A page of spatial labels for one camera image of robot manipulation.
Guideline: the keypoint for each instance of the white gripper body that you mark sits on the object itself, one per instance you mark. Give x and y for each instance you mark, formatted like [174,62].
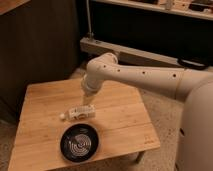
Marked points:
[87,94]

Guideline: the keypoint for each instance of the clear plastic bottle white cap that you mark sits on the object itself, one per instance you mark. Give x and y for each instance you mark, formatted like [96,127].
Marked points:
[78,113]

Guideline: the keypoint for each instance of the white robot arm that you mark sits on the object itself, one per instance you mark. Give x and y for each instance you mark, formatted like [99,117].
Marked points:
[193,87]

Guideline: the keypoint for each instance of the black ceramic bowl white pattern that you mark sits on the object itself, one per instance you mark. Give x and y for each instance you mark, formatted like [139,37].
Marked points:
[79,143]

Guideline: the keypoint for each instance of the wooden table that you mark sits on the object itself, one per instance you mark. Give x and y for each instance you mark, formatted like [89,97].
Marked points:
[122,122]

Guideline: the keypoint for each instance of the metal pole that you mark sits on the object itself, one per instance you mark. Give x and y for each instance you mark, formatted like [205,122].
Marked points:
[90,32]

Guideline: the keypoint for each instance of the dark wooden cabinet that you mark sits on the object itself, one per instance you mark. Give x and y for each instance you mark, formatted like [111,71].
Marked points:
[38,43]

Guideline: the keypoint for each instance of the wooden shelf with items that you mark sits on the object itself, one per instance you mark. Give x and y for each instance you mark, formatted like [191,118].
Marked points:
[167,6]

